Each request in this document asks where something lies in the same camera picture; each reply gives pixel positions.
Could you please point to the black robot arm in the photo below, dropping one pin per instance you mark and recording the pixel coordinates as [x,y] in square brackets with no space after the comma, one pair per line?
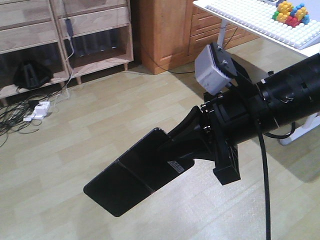
[273,114]

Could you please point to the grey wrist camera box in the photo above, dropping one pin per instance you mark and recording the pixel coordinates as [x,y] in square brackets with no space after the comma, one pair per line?
[207,72]

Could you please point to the colourful toy block pile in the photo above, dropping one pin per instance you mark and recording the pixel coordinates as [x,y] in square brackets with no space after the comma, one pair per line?
[290,15]

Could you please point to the white building block baseplate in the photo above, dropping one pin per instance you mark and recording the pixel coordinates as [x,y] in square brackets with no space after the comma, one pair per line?
[257,15]

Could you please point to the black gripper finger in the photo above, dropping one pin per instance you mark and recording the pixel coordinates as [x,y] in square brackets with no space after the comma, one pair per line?
[186,145]
[190,123]

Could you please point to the light wooden shelf unit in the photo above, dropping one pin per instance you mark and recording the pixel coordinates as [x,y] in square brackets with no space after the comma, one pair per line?
[72,38]

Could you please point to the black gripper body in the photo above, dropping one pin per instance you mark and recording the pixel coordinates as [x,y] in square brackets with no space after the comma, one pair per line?
[231,118]

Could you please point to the black bag under shelf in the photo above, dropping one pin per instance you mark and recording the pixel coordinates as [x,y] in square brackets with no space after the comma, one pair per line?
[30,75]

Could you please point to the orange wooden cabinet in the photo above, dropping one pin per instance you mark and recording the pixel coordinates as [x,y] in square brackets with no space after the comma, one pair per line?
[170,33]

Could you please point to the white table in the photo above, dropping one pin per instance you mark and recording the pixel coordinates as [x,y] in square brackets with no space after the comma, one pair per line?
[304,76]

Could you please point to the white power strip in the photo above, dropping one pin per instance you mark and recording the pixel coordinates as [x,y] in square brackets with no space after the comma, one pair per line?
[39,113]

